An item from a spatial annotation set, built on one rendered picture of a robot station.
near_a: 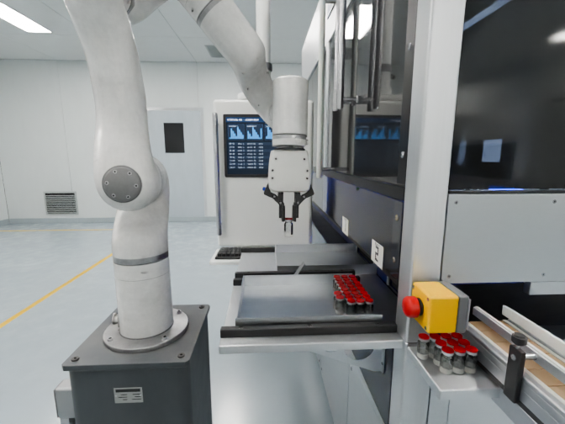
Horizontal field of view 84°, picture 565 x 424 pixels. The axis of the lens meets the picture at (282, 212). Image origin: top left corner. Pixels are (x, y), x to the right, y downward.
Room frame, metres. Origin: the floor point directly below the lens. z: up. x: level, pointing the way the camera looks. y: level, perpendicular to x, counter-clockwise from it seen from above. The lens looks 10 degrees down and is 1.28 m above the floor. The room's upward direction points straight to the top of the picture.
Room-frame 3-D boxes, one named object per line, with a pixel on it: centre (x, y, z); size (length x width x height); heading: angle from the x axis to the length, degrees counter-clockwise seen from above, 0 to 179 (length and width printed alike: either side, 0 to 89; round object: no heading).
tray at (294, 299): (0.80, -0.06, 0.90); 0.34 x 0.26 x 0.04; 93
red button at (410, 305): (0.56, -0.25, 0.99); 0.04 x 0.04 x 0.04; 3
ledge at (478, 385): (0.55, -0.34, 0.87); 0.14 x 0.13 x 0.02; 93
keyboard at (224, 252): (1.47, 0.11, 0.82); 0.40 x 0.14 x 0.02; 91
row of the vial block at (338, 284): (0.80, -0.17, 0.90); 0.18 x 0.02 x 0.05; 3
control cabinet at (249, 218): (1.70, 0.10, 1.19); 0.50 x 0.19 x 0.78; 91
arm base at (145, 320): (0.70, 0.33, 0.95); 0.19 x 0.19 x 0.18
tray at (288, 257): (1.14, -0.15, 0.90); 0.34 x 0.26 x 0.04; 93
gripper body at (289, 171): (0.77, -0.02, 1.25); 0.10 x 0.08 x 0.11; 94
